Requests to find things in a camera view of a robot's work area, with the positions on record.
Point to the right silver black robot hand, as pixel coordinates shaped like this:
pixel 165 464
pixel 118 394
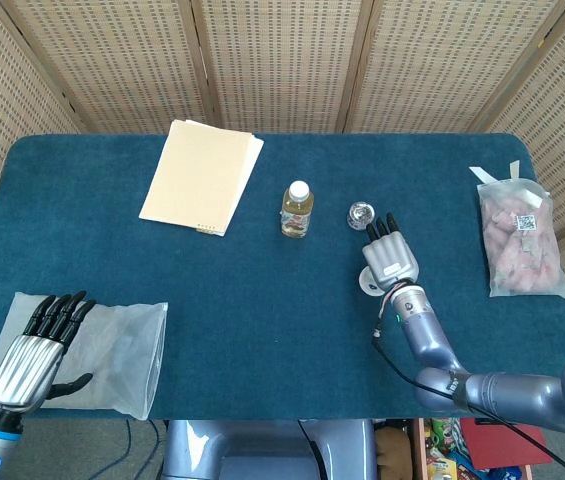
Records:
pixel 389 257

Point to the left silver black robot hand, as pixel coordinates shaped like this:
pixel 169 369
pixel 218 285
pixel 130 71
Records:
pixel 22 370

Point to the white round object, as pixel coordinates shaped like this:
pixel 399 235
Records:
pixel 368 286

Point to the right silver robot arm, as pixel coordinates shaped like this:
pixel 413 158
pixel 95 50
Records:
pixel 512 395

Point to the clear round paper clip box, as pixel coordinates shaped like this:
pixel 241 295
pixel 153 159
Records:
pixel 359 214

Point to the empty translucent zip bag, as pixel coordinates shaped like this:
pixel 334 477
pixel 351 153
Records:
pixel 122 350

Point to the tea bottle white cap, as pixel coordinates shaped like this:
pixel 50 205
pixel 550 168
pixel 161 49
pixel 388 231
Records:
pixel 297 212

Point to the translucent bag pink contents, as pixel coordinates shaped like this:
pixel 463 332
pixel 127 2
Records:
pixel 522 245

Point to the blue table cloth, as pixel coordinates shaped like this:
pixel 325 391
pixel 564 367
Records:
pixel 262 310

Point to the brown plush toy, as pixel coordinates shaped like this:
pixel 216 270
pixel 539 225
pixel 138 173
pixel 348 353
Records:
pixel 393 452

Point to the yellow paper notebook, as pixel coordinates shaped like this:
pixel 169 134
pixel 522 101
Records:
pixel 197 175

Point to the red flat box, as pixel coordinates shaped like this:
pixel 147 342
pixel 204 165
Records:
pixel 502 440

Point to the woven wooden folding screen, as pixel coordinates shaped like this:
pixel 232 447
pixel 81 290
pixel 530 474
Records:
pixel 282 60

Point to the grey robot torso base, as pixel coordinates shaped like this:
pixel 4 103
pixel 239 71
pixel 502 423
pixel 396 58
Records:
pixel 262 450

